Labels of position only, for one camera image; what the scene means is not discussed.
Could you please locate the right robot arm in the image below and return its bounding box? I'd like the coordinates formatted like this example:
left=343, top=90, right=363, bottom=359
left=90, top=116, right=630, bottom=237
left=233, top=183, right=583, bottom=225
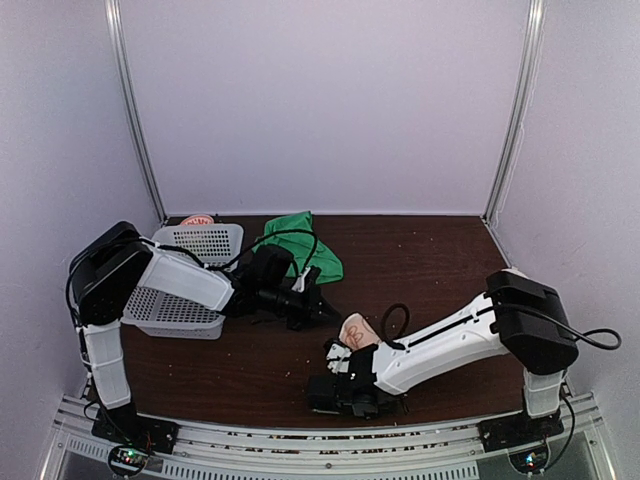
left=326, top=269, right=579, bottom=442

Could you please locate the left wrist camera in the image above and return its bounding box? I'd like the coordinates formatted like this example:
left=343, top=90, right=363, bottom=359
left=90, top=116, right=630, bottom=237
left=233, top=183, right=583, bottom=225
left=248, top=244, right=321, bottom=293

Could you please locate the aluminium frame post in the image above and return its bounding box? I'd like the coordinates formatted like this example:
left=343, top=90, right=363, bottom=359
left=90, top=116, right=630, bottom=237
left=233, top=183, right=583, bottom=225
left=483, top=0, right=546, bottom=226
left=104, top=0, right=167, bottom=224

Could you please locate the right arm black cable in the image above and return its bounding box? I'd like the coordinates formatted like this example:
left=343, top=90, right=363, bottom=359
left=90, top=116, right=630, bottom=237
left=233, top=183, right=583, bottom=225
left=379, top=302, right=624, bottom=351

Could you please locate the orange bunny pattern towel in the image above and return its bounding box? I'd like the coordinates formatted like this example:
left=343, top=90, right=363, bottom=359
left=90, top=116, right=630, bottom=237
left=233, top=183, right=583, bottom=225
left=338, top=313, right=382, bottom=351

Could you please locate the white coral pattern mug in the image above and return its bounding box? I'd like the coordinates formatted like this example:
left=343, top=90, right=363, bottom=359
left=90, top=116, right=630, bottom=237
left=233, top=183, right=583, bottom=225
left=503, top=268, right=528, bottom=278

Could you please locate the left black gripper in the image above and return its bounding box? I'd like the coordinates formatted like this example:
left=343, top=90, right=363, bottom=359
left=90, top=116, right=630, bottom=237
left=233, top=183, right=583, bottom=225
left=260, top=282, right=342, bottom=332

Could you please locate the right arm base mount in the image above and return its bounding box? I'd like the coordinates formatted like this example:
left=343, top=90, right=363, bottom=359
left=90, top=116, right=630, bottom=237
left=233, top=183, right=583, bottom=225
left=478, top=412, right=564, bottom=476

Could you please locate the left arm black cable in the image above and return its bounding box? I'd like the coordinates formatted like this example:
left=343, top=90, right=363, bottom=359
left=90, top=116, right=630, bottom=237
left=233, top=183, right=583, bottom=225
left=64, top=227, right=321, bottom=326

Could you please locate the white perforated plastic basket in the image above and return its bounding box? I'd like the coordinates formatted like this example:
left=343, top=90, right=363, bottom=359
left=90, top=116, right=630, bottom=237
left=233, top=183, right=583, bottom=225
left=122, top=223, right=244, bottom=340

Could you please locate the right aluminium frame post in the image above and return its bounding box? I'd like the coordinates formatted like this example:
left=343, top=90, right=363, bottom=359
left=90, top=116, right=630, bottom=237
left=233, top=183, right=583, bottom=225
left=483, top=0, right=546, bottom=226

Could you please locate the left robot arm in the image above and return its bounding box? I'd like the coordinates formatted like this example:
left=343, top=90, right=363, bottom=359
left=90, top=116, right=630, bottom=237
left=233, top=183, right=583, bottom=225
left=66, top=221, right=340, bottom=444

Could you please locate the left aluminium frame post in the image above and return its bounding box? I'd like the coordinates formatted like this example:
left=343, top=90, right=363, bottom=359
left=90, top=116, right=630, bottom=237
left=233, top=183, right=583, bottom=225
left=104, top=0, right=167, bottom=224

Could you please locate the green microfiber towel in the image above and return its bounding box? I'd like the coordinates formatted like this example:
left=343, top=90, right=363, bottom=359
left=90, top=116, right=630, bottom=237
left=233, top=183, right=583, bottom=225
left=253, top=211, right=344, bottom=284

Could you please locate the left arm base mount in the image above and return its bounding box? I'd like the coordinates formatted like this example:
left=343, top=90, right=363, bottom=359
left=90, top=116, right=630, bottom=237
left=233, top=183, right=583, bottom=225
left=91, top=402, right=179, bottom=479

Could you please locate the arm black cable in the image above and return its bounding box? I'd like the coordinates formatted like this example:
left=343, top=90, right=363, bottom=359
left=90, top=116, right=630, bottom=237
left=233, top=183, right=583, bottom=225
left=379, top=302, right=624, bottom=351
left=64, top=227, right=321, bottom=326

